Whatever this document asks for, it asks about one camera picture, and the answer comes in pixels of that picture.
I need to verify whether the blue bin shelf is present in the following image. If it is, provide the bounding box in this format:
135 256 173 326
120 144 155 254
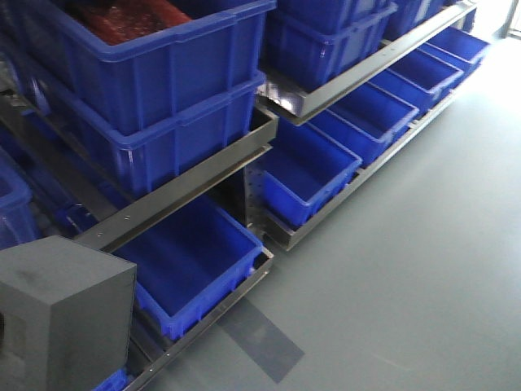
263 118 362 227
309 83 418 168

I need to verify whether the stainless steel rack frame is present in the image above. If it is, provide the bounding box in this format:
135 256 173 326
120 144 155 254
0 97 280 391

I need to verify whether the red mesh bag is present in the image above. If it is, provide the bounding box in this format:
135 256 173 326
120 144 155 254
64 0 191 46

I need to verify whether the gray hollow square base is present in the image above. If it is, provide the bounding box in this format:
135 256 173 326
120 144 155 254
1 236 137 390

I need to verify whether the lower stacked blue bin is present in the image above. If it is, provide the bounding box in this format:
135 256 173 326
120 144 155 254
18 72 265 196

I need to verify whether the blue target bin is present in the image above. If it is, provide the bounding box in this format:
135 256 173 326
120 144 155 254
115 195 263 340

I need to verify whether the blue bin with red contents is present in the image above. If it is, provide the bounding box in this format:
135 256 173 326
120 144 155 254
1 1 277 135

